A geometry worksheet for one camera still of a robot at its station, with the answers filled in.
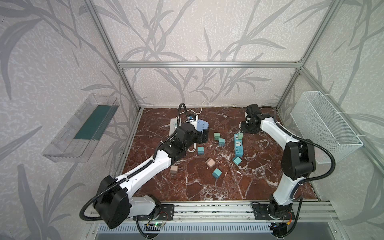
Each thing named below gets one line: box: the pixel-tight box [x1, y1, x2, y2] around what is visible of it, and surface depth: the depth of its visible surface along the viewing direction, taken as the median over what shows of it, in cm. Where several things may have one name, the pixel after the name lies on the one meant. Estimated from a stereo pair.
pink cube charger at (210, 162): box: [206, 157, 216, 168], surface depth 91 cm
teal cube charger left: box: [197, 146, 205, 156], surface depth 96 cm
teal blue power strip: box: [234, 133, 244, 157], surface depth 96 cm
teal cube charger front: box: [212, 168, 222, 179], surface depth 87 cm
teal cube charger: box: [218, 138, 226, 147], surface depth 101 cm
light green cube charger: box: [214, 132, 221, 141], surface depth 104 cm
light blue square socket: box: [196, 119, 209, 133], surface depth 110 cm
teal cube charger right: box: [233, 156, 242, 165], surface depth 92 cm
